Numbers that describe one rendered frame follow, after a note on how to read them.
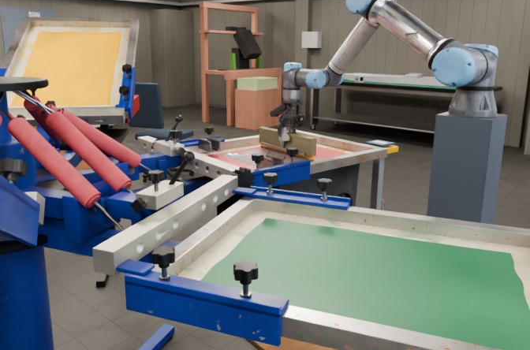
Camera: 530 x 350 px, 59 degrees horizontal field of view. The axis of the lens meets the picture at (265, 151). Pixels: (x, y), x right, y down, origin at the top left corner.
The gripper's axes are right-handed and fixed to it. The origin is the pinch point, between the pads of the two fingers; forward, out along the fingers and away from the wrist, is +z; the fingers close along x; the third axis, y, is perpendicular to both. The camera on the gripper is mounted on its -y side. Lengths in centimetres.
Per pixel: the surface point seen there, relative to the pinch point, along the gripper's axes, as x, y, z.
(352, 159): 9.2, 30.7, 1.5
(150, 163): -67, 4, -2
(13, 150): -110, 10, -14
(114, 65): -46, -76, -30
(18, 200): -122, 77, -23
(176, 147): -58, 7, -7
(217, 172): -54, 27, -3
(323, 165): -7.8, 30.6, 1.5
